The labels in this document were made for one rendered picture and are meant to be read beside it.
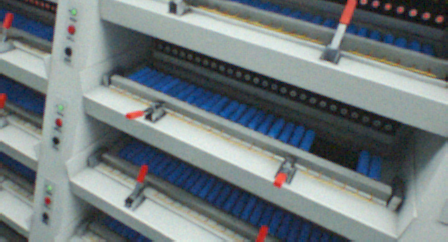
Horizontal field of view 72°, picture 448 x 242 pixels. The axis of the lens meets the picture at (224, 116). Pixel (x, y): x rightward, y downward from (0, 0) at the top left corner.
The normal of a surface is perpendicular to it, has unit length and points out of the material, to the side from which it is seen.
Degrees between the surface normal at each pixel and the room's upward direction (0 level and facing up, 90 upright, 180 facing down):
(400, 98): 110
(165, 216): 21
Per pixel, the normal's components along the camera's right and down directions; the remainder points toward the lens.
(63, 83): -0.38, 0.16
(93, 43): 0.88, 0.36
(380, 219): 0.13, -0.80
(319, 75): -0.45, 0.47
